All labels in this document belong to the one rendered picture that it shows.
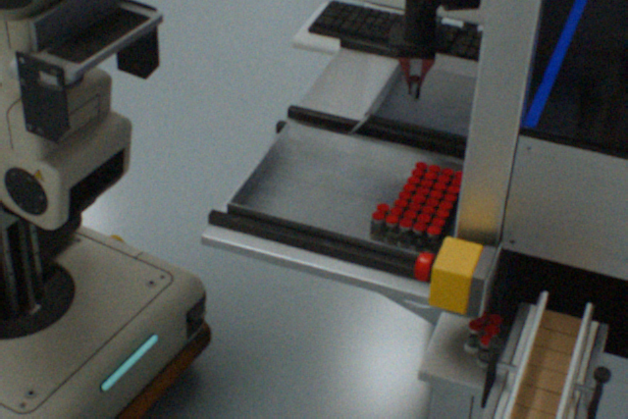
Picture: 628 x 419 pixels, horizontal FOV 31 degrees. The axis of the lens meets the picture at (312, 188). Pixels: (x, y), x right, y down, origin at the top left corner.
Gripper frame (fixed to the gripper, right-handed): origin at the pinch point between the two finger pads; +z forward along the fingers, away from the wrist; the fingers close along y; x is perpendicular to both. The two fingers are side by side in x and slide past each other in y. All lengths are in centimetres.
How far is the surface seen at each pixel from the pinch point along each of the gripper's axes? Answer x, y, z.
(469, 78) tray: 12.3, 10.5, 6.4
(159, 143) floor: 104, -77, 96
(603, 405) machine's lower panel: -60, 31, 15
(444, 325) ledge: -58, 7, 4
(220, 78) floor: 145, -66, 97
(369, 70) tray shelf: 12.4, -8.9, 6.3
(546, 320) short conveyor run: -60, 21, 0
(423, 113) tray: -1.9, 2.1, 5.8
